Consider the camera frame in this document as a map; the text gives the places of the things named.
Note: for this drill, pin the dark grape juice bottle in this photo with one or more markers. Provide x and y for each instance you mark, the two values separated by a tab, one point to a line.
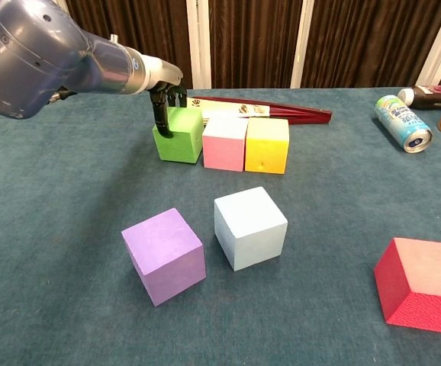
430	97

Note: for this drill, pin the red paper folding fan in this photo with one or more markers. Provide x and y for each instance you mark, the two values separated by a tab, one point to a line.
281	112

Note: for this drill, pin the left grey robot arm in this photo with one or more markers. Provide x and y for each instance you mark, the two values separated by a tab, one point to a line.
26	57

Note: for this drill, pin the teal felt table cover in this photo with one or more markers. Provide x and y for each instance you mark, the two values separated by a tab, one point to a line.
52	305

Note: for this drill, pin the light blue drink can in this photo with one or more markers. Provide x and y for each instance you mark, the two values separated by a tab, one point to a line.
400	122

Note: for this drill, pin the pink foam cube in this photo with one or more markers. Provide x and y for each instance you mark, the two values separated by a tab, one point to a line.
224	152

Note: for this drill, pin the yellow foam cube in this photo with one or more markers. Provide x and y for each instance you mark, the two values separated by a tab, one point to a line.
266	152

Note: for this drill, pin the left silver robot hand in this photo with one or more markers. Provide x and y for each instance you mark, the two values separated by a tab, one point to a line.
163	74

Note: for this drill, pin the green foam cube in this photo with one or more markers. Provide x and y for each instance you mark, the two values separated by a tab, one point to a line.
178	148

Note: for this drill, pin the light blue foam cube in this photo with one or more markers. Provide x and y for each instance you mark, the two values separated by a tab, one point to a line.
251	228

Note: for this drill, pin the purple foam cube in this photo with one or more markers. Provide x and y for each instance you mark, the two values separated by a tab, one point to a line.
163	255

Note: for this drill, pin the red foam cube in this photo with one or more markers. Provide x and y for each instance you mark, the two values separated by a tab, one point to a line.
396	286

